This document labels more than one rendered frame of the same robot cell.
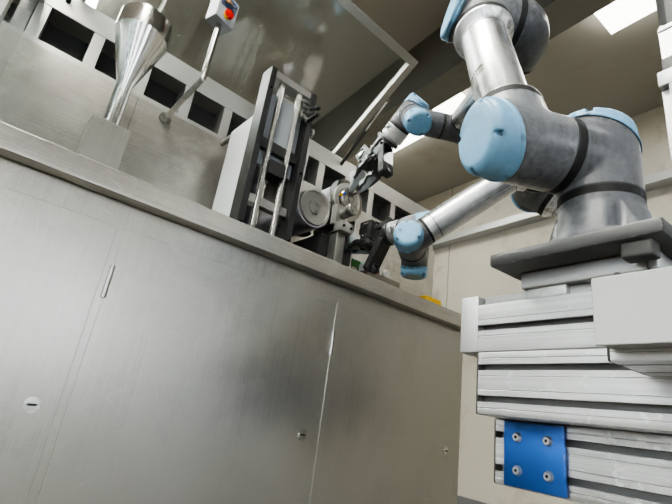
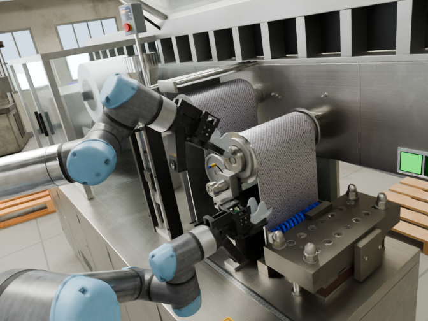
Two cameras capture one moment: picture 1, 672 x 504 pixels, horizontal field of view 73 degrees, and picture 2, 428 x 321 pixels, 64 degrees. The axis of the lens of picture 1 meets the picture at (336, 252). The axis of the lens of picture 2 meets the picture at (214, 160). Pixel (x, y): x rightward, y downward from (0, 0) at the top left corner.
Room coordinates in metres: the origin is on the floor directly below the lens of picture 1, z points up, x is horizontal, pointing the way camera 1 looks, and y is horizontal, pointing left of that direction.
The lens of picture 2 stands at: (1.38, -0.88, 1.59)
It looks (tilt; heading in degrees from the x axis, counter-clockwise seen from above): 21 degrees down; 95
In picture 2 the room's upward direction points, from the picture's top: 10 degrees counter-clockwise
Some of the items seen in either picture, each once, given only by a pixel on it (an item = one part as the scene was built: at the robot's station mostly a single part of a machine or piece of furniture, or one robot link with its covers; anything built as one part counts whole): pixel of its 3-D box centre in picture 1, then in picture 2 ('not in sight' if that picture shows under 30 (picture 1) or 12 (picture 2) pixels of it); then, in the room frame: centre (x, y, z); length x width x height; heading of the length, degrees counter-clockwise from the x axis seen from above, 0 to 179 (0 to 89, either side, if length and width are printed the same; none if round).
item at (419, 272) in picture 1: (414, 256); (178, 289); (1.18, -0.22, 1.01); 0.11 x 0.08 x 0.11; 162
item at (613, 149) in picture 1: (592, 161); not in sight; (0.59, -0.37, 0.98); 0.13 x 0.12 x 0.14; 98
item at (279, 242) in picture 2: not in sight; (278, 237); (1.44, -0.12, 1.05); 0.04 x 0.04 x 0.04
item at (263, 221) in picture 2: not in sight; (251, 225); (1.38, -0.11, 1.09); 0.09 x 0.05 x 0.02; 37
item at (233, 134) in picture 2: (346, 200); (239, 157); (1.37, -0.01, 1.25); 0.15 x 0.01 x 0.15; 128
